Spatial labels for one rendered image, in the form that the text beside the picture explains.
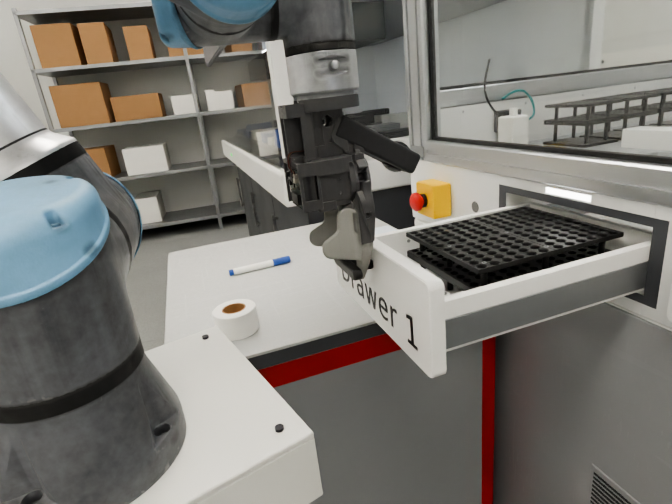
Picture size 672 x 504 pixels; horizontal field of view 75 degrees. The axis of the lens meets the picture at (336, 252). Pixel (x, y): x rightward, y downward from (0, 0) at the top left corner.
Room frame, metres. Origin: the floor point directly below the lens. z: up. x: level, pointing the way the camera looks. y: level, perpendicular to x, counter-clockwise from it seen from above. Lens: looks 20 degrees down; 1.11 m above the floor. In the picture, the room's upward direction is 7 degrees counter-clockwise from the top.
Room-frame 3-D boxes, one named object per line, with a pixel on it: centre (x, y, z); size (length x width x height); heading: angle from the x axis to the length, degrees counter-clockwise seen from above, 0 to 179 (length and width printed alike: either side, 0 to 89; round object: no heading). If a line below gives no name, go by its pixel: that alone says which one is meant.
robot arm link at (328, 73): (0.50, -0.01, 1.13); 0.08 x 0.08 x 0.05
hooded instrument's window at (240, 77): (2.34, -0.15, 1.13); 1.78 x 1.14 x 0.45; 17
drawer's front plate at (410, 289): (0.52, -0.05, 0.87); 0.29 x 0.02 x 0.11; 17
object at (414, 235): (0.55, -0.14, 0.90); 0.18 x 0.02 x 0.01; 17
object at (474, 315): (0.58, -0.25, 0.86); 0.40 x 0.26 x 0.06; 107
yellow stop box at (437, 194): (0.92, -0.22, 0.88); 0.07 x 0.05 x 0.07; 17
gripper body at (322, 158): (0.51, 0.00, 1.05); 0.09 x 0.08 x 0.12; 107
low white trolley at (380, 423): (0.91, 0.08, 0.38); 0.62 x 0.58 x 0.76; 17
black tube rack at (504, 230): (0.58, -0.24, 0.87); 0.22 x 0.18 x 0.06; 107
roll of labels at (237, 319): (0.65, 0.18, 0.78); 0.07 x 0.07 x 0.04
